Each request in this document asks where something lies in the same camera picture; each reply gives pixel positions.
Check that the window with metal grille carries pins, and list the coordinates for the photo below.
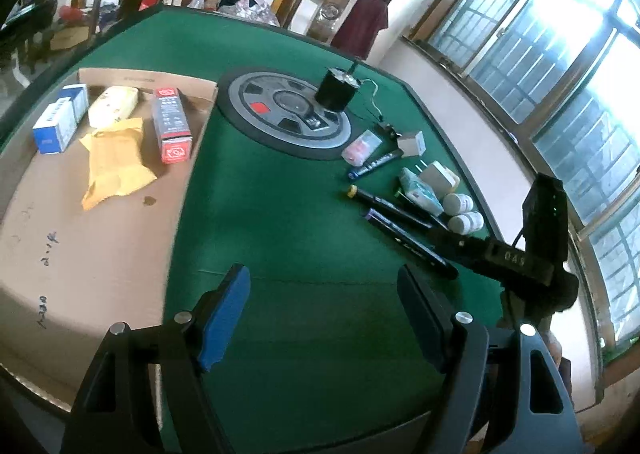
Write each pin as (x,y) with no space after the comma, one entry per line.
(560,78)

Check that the cardboard box tray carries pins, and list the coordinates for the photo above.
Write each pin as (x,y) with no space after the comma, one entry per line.
(69,273)

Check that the blue white medicine box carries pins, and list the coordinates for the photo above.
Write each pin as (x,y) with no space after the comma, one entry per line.
(59,121)

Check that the black pen blue ends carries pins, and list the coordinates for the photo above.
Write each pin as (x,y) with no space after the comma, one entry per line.
(368,167)

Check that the black pen yellow cap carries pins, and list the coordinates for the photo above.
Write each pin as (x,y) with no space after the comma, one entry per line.
(387,208)

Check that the white pill bottle green label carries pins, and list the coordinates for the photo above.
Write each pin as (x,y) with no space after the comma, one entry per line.
(466,223)

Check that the pile of clothes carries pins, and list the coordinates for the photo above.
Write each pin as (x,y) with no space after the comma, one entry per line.
(258,11)

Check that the small white medicine box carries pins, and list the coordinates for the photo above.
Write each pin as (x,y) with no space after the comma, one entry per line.
(412,144)

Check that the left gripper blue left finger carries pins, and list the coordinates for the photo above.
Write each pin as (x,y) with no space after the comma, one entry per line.
(220,313)

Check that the wooden valet stand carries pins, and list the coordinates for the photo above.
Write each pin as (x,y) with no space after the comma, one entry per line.
(317,19)

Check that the small black connector block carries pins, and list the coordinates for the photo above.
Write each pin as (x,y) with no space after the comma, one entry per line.
(389,130)

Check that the white power adapter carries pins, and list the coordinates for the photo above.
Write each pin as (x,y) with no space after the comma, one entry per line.
(439,178)

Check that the dark red hanging cloth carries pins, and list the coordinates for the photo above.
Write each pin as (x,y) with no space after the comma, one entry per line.
(358,32)

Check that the round grey table control panel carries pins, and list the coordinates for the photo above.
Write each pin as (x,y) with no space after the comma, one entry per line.
(279,111)

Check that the black pen purple cap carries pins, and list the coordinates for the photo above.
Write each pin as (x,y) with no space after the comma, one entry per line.
(432,262)

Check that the yellow padded envelope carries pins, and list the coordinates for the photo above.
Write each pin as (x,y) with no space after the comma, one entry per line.
(116,167)

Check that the black side table white legs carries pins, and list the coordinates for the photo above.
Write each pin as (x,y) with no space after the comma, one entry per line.
(18,38)

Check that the cream rounded plastic case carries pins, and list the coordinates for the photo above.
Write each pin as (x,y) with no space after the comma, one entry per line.
(114,104)

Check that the teal cartoon tissue pack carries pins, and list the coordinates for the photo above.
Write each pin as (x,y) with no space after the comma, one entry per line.
(419,193)

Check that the black cylindrical motor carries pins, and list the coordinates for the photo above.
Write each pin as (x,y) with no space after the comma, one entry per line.
(337,88)

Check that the clear bag with pink item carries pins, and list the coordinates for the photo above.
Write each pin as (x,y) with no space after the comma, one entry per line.
(359,151)

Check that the red grey toothpaste box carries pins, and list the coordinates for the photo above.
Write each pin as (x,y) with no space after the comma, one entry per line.
(174,136)

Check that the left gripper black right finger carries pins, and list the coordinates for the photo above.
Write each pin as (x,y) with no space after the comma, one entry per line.
(457,346)

